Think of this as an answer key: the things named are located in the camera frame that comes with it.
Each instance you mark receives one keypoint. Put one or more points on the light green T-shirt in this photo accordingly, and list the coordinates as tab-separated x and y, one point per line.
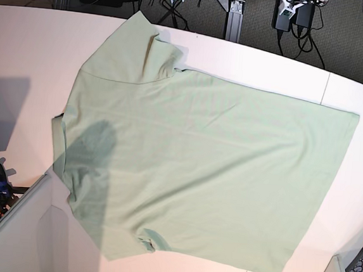
160	159

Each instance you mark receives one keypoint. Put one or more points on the grey partition panel left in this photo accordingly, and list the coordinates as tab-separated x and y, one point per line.
34	233

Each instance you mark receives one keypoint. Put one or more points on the black power brick pair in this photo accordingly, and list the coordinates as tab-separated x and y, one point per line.
302	18

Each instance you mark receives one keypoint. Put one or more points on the aluminium frame post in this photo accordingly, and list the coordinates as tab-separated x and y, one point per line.
234	18

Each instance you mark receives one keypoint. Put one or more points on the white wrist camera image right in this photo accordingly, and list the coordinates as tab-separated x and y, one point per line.
288	7

